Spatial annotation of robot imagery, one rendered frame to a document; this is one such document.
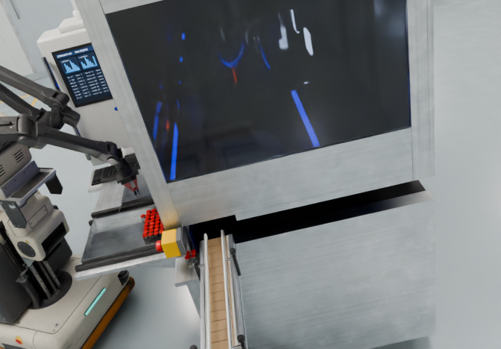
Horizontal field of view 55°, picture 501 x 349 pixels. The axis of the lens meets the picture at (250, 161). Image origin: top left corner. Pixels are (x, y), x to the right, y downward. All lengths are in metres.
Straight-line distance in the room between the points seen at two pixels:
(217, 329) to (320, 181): 0.62
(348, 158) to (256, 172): 0.32
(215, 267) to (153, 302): 1.37
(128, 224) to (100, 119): 0.78
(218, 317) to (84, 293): 1.44
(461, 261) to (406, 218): 1.04
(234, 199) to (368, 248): 0.59
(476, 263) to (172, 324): 1.70
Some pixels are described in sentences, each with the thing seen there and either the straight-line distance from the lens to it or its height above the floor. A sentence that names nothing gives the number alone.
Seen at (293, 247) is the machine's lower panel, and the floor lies 0.80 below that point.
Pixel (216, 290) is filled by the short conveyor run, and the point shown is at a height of 0.93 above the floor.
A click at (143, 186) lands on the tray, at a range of 2.37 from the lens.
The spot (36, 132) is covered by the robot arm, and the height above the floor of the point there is 1.40.
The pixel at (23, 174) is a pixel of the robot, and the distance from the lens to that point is 2.47.
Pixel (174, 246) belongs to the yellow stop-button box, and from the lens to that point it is 1.74.
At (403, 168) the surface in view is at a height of 1.05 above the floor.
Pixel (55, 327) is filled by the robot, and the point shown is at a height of 0.28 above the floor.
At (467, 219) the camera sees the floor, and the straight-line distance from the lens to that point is 3.22.
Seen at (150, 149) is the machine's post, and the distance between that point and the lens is 1.62.
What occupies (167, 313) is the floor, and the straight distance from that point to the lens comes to 2.96.
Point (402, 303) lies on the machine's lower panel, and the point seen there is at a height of 0.34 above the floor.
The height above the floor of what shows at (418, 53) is 1.47.
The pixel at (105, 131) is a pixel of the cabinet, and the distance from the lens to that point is 2.77.
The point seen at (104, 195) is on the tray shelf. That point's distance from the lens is 2.42.
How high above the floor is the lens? 2.09
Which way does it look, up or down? 32 degrees down
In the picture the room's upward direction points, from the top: 14 degrees counter-clockwise
